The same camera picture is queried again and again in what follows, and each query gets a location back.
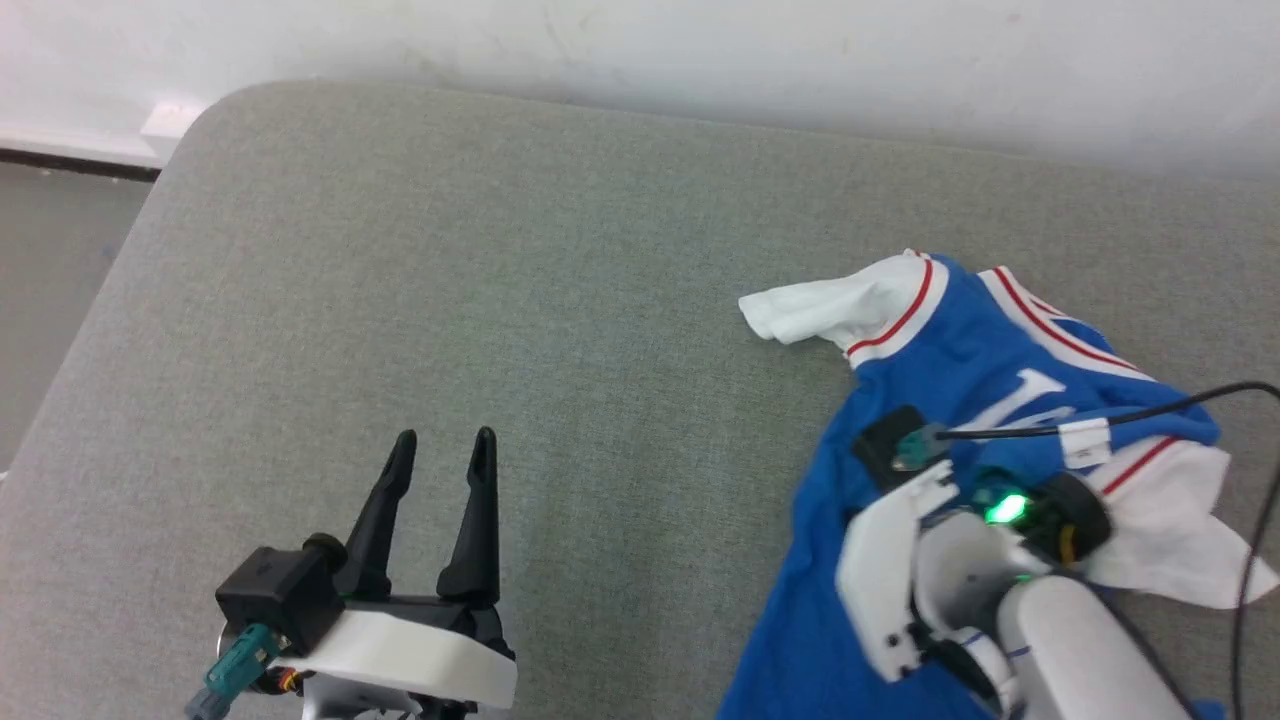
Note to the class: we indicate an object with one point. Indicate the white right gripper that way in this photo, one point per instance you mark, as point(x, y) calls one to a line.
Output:
point(885, 570)

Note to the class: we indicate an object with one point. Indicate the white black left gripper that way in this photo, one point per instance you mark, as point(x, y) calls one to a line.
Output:
point(410, 650)

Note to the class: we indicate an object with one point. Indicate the blue white red-striped jersey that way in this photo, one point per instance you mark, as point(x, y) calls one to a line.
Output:
point(960, 350)

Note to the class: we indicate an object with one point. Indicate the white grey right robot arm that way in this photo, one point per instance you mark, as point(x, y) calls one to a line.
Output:
point(1080, 650)

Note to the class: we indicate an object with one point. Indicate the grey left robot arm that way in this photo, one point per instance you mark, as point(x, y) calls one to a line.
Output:
point(350, 702)

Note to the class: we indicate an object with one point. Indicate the white baseboard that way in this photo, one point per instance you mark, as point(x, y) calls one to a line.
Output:
point(90, 140)

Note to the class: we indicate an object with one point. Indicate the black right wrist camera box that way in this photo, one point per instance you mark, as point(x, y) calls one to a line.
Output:
point(880, 445)

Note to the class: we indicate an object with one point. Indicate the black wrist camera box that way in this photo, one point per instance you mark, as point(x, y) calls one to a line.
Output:
point(880, 445)
point(275, 595)

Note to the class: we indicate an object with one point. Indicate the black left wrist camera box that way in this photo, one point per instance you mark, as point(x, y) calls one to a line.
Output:
point(275, 595)

